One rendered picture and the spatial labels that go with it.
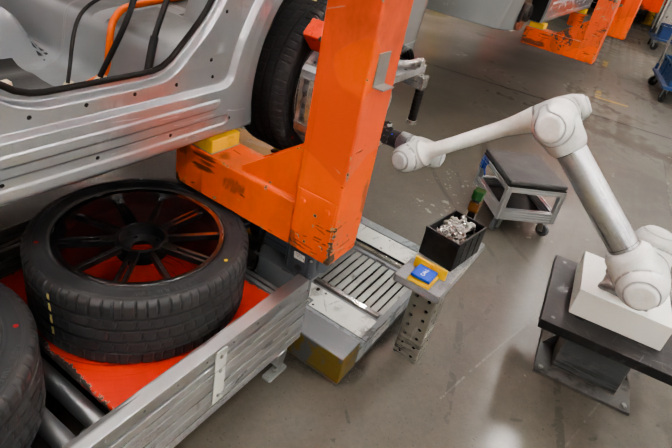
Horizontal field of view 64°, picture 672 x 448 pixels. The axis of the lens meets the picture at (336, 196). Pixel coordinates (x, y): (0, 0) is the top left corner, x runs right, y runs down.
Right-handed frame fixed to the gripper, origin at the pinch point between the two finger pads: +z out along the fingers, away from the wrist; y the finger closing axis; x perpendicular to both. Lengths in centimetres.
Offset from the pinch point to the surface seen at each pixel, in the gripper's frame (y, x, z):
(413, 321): -63, -1, -63
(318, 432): -111, 21, -58
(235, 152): -47, 53, 7
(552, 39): 240, -241, -1
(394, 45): -10, 89, -42
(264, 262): -73, 12, -3
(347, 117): -31, 83, -38
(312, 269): -66, 18, -25
